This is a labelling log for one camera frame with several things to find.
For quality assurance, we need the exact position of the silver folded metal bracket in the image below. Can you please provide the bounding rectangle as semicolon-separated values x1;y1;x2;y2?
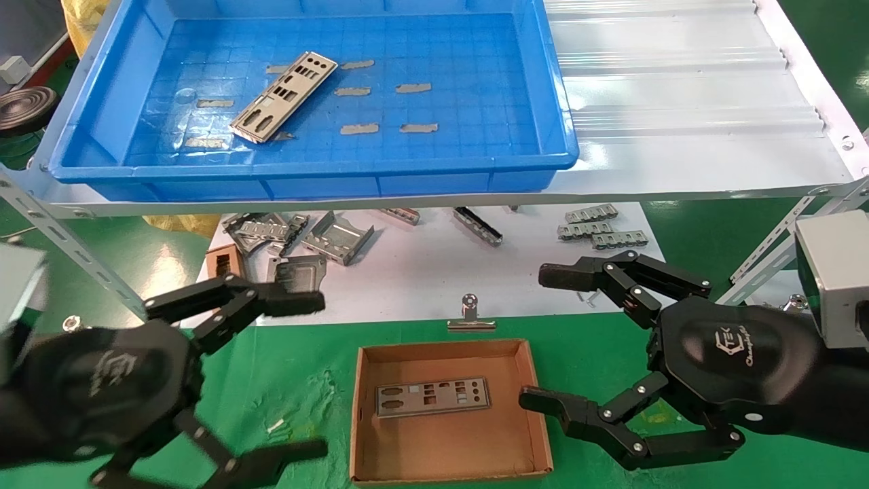
301;211;375;266

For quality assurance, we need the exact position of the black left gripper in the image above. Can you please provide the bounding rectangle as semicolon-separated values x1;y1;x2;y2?
14;274;330;489

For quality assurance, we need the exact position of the metal I/O plate in tray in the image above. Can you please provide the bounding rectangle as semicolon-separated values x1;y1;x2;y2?
229;52;339;145

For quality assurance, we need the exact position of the dark metal bracket part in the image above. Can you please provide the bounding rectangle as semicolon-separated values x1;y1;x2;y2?
222;212;293;257

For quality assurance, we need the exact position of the blue plastic tray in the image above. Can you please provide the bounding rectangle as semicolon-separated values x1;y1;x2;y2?
48;0;580;202

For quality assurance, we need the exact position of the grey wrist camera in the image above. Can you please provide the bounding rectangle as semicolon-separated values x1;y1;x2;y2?
0;243;48;333
794;211;869;348

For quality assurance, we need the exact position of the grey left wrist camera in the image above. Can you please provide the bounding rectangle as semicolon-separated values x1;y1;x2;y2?
0;243;48;333

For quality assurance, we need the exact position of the silver metal block part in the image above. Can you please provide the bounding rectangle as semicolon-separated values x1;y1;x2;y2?
267;255;328;294

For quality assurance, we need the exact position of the white socket box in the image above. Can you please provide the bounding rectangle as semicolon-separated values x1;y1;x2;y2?
0;56;29;86

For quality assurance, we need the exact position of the dark metal strip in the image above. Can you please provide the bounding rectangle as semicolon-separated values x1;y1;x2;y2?
453;207;504;247

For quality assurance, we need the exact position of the green table cloth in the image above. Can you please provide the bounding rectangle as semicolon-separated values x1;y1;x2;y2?
0;312;869;489

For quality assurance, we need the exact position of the grey metal shelf board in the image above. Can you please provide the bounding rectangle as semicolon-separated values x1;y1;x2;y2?
0;0;869;218

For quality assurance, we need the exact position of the brown cardboard box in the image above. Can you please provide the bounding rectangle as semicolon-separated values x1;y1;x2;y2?
350;338;554;486

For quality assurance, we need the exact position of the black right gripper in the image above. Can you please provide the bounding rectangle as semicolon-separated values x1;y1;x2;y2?
519;250;826;471

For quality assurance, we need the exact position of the brown rectangular frame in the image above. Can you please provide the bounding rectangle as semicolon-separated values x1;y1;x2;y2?
205;243;246;283

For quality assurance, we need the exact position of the silver perforated metal strip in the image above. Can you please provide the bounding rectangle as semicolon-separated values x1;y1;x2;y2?
268;214;311;257

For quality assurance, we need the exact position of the yellow plastic bag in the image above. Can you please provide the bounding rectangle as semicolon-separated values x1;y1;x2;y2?
141;214;223;238
61;0;126;60

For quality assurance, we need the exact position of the black round disc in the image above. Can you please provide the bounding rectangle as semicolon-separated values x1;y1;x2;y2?
0;86;59;139

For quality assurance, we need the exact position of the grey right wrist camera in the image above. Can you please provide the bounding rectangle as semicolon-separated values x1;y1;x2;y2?
794;211;869;348

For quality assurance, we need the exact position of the perforated metal shelf post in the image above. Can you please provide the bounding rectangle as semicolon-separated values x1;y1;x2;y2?
0;170;147;320
716;178;869;306

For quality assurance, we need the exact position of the silver slotted metal strip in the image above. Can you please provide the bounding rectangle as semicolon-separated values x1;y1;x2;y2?
565;203;619;225
591;230;650;251
557;222;613;240

